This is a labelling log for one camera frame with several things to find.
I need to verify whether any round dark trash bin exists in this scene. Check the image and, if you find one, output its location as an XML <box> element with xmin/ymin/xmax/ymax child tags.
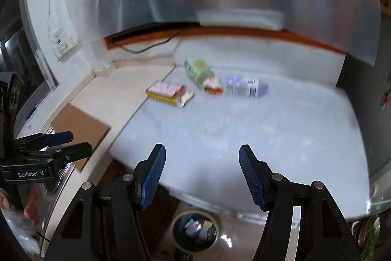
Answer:
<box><xmin>170</xmin><ymin>210</ymin><xmax>221</xmax><ymax>251</ymax></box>

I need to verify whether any orange wooden frame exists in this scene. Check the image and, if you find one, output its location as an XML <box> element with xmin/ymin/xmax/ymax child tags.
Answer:
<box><xmin>103</xmin><ymin>26</ymin><xmax>347</xmax><ymax>54</ymax></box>

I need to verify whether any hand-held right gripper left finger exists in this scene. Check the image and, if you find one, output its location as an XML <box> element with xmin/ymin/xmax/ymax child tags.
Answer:
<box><xmin>44</xmin><ymin>143</ymin><xmax>167</xmax><ymax>261</ymax></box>

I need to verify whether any brown cardboard sheet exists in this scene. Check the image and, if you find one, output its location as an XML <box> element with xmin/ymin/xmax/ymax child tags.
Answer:
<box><xmin>50</xmin><ymin>103</ymin><xmax>111</xmax><ymax>173</ymax></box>

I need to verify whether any orange red packet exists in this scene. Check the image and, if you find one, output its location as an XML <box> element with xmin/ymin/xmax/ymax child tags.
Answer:
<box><xmin>203</xmin><ymin>78</ymin><xmax>223</xmax><ymax>96</ymax></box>

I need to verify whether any green packet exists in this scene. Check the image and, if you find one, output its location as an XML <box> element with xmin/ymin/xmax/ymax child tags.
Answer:
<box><xmin>184</xmin><ymin>58</ymin><xmax>215</xmax><ymax>88</ymax></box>

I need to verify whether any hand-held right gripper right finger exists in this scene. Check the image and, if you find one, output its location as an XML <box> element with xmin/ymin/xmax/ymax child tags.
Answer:
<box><xmin>239</xmin><ymin>144</ymin><xmax>362</xmax><ymax>261</ymax></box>

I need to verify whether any black cable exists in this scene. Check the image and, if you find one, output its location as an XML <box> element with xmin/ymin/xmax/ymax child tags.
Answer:
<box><xmin>117</xmin><ymin>30</ymin><xmax>184</xmax><ymax>54</ymax></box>

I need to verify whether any metal and brown clutter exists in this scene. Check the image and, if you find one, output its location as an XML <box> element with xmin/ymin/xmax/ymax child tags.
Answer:
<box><xmin>351</xmin><ymin>215</ymin><xmax>384</xmax><ymax>261</ymax></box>

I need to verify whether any flat yellow carton box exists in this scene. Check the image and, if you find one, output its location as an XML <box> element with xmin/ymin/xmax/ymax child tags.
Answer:
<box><xmin>145</xmin><ymin>80</ymin><xmax>195</xmax><ymax>109</ymax></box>

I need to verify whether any person's left hand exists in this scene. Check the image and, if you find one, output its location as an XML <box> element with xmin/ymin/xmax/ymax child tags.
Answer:
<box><xmin>0</xmin><ymin>189</ymin><xmax>41</xmax><ymax>226</ymax></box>

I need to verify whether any white wall socket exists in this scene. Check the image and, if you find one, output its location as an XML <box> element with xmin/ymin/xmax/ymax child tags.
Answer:
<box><xmin>51</xmin><ymin>30</ymin><xmax>77</xmax><ymax>62</ymax></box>

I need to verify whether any white ribbed table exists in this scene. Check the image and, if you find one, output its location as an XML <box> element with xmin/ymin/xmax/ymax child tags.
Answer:
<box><xmin>109</xmin><ymin>38</ymin><xmax>375</xmax><ymax>219</ymax></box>

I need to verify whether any purple and white box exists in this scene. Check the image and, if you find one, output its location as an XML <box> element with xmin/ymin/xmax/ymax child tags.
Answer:
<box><xmin>224</xmin><ymin>76</ymin><xmax>270</xmax><ymax>99</ymax></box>

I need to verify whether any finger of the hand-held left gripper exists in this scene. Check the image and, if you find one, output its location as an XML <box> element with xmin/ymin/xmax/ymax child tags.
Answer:
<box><xmin>21</xmin><ymin>142</ymin><xmax>93</xmax><ymax>167</ymax></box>
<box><xmin>19</xmin><ymin>131</ymin><xmax>74</xmax><ymax>149</ymax></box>

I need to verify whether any clear plastic bag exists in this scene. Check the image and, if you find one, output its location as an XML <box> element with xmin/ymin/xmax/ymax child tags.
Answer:
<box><xmin>0</xmin><ymin>205</ymin><xmax>44</xmax><ymax>256</ymax></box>

